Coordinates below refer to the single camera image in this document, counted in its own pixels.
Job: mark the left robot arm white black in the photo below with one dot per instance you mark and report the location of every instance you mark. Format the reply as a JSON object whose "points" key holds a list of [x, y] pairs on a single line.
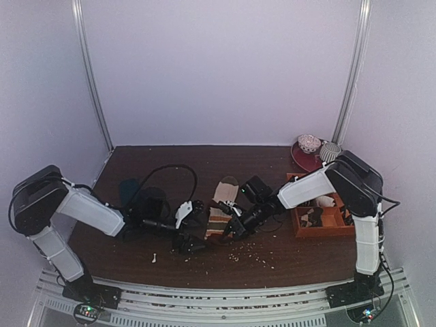
{"points": [[143, 210]]}

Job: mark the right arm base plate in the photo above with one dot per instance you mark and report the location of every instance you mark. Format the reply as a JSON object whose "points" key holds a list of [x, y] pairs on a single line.
{"points": [[351, 293]]}

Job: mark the wooden compartment tray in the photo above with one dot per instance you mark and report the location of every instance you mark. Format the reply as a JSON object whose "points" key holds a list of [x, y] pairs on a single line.
{"points": [[322, 218]]}

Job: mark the grey striped cup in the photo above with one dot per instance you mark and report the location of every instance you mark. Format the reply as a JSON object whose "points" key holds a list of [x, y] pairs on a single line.
{"points": [[329, 152]]}

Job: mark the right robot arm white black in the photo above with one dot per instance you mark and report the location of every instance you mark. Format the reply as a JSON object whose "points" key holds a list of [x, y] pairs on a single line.
{"points": [[356, 183]]}

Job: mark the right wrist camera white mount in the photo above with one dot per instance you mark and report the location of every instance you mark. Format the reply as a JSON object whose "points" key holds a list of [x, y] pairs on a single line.
{"points": [[233, 209]]}

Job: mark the dark teal patterned sock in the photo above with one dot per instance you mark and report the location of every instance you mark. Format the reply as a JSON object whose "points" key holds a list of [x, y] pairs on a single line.
{"points": [[127, 191]]}

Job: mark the aluminium frame post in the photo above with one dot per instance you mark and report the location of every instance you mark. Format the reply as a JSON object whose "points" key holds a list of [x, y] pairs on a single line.
{"points": [[356, 64], [90, 76]]}

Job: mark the right aluminium frame post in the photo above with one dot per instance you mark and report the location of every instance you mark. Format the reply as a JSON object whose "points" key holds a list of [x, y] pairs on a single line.
{"points": [[356, 64]]}

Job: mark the white dotted bowl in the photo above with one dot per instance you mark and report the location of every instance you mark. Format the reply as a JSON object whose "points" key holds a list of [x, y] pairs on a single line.
{"points": [[309, 143]]}

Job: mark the red round plate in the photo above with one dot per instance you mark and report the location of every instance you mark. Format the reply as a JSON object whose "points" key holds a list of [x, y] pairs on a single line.
{"points": [[308, 162]]}

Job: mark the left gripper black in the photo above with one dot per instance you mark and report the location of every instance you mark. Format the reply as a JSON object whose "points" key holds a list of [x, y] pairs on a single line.
{"points": [[184, 246]]}

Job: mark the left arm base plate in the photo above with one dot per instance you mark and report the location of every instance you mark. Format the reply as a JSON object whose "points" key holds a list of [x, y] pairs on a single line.
{"points": [[97, 295]]}

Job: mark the left aluminium frame post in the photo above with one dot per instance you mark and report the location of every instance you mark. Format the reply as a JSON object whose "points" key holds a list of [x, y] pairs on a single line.
{"points": [[90, 76]]}

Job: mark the cream striped knitted sock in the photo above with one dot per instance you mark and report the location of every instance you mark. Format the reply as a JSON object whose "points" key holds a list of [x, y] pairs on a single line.
{"points": [[226, 190]]}

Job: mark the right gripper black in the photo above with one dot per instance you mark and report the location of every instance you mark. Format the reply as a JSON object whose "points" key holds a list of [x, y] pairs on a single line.
{"points": [[235, 224]]}

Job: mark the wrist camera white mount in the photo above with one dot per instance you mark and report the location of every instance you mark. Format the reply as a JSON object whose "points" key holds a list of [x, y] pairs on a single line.
{"points": [[233, 209], [184, 210]]}

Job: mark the aluminium front rail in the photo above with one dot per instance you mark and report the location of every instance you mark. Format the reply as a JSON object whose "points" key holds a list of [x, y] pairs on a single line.
{"points": [[306, 305]]}

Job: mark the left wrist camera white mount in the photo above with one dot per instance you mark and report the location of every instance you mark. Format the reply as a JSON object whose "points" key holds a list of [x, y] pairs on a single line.
{"points": [[184, 210]]}

